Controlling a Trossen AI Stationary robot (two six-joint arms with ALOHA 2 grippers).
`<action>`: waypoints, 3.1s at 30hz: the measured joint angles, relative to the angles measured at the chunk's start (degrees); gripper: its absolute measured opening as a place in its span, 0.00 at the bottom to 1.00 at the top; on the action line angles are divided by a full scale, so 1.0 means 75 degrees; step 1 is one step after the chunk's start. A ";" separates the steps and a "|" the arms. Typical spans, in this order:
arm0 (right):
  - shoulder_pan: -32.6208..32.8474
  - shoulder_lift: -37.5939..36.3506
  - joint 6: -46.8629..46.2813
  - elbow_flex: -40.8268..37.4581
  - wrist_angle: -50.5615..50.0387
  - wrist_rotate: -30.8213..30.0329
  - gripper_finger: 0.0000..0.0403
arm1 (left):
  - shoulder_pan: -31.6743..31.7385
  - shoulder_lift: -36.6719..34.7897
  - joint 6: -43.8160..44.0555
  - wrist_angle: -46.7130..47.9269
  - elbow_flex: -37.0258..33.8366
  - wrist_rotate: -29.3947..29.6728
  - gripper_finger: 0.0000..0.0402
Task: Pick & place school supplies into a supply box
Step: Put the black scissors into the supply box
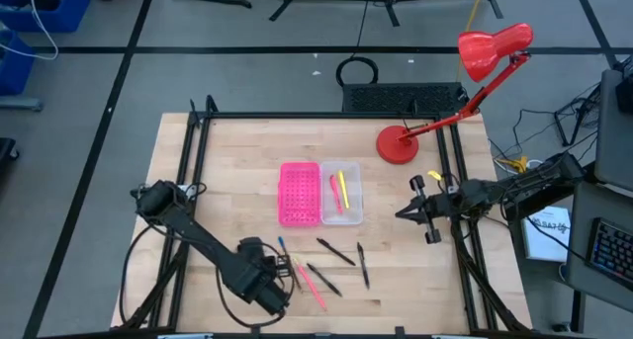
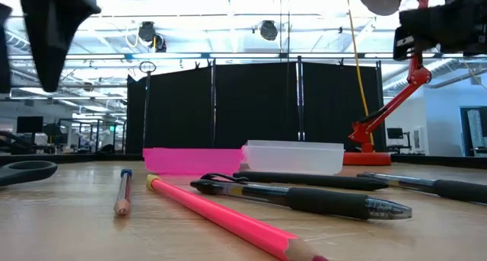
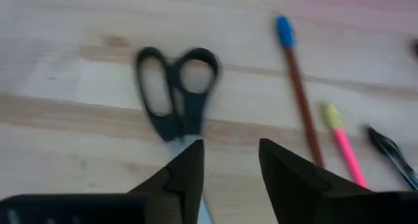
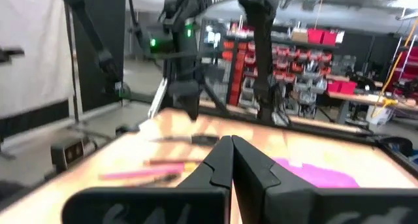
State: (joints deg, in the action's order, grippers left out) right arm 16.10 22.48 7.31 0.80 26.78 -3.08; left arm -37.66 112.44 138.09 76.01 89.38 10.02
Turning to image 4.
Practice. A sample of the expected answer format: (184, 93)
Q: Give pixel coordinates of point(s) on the white bucket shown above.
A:
(379, 114)

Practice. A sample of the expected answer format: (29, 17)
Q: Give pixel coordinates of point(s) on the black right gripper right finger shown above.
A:
(261, 191)

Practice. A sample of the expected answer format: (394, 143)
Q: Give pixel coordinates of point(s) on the black curtain panel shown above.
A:
(112, 28)

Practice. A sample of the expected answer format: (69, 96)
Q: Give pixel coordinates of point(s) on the cardboard box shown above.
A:
(299, 37)

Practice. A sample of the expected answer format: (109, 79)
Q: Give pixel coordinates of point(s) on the thick pink pencil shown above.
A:
(147, 172)

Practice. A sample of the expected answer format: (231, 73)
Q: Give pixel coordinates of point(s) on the grey power box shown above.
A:
(72, 152)

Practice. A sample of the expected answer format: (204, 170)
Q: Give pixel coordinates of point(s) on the silver metal bracket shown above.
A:
(158, 98)

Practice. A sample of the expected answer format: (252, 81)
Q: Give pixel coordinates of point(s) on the thin brown pencil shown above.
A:
(170, 162)

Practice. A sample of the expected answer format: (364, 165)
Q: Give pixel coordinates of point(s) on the wooden top workbench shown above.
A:
(365, 99)

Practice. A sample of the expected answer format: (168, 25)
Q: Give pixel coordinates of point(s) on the black aluminium table frame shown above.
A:
(106, 59)

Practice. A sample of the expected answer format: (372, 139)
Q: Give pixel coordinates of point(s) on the red storage bin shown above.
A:
(330, 38)
(315, 36)

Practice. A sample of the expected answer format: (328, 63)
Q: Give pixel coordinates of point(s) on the parts bin shelving rack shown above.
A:
(294, 70)

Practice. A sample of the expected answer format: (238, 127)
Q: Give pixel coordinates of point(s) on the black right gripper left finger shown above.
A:
(209, 176)

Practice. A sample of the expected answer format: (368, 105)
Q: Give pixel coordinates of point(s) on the small red bin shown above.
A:
(334, 87)
(348, 87)

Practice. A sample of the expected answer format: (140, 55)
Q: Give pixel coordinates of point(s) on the white curtain panel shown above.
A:
(32, 54)

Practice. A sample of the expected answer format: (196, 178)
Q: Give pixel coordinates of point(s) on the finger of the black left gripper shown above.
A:
(187, 106)
(195, 108)

